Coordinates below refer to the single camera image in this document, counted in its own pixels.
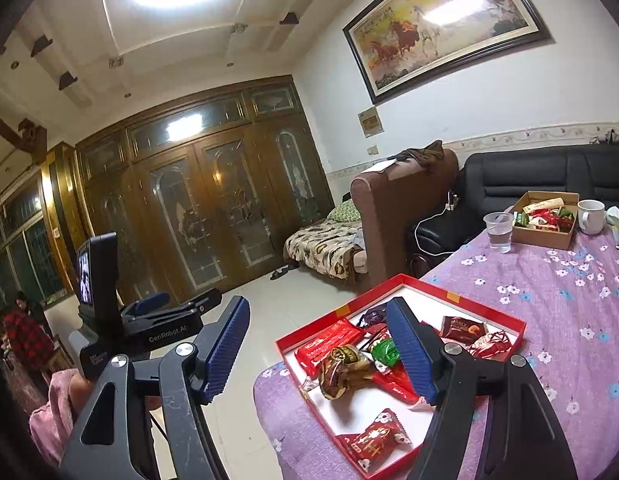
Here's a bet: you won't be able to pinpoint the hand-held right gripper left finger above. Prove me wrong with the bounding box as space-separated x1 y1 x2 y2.
60 295 252 480

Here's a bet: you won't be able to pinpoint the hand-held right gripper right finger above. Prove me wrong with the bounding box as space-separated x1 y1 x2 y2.
385 296 580 480

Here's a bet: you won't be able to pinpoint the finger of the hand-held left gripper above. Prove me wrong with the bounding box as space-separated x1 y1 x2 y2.
140 287 223 328
120 291 171 317

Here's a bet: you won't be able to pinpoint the green snack packet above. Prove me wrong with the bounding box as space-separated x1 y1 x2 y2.
367 337 403 373

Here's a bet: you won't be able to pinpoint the purple snack packet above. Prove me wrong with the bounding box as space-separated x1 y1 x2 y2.
357 305 390 328

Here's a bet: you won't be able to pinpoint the dark red snack packet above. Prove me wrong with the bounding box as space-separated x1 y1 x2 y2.
439 316 489 341

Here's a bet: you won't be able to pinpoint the red flowered snack packet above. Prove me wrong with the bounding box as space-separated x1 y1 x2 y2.
468 330 513 361
336 408 413 475

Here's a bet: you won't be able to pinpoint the large red gold-print snack packet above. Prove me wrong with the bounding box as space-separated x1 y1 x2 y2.
294 319 365 378

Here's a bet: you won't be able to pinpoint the red snack tray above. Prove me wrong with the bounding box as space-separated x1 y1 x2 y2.
276 273 527 478

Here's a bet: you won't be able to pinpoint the person's left hand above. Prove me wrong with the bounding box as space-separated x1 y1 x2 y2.
70 376 99 411

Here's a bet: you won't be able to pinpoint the wooden glass-door wardrobe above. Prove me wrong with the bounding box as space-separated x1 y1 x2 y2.
74 75 335 306

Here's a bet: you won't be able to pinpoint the patterned blanket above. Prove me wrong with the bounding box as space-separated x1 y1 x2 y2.
283 217 367 281

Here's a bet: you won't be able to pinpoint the brown armchair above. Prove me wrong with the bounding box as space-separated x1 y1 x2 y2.
350 142 460 286

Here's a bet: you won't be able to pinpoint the wooden framed glass doors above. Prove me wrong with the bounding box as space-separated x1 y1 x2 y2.
0 142 88 311

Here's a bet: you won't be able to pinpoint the clear plastic water cup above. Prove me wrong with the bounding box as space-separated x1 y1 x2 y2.
483 212 514 255

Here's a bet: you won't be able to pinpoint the green pillow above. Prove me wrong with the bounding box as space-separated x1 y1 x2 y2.
327 197 363 223

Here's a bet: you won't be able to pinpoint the purple floral tablecloth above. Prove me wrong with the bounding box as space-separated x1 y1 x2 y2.
254 232 619 480

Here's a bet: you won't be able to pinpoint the brown cardboard box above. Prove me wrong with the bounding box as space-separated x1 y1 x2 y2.
504 191 580 251

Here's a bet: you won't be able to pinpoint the pile of assorted snack packets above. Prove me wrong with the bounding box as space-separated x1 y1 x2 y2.
512 199 576 233

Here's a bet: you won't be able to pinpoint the olive brown cloth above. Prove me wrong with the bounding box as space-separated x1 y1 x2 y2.
393 140 445 171

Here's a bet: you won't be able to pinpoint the black leather sofa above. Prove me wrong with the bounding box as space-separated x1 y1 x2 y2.
412 150 619 261

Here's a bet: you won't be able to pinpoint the white mug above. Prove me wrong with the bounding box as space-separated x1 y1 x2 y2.
577 199 606 235

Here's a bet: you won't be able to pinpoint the framed horse painting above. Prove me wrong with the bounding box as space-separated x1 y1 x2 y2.
342 0 553 106

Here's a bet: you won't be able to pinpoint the white charger cable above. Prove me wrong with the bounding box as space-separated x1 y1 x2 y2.
414 190 460 256

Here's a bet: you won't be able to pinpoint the yellow wall sticker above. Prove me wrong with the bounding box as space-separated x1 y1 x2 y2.
358 105 384 138

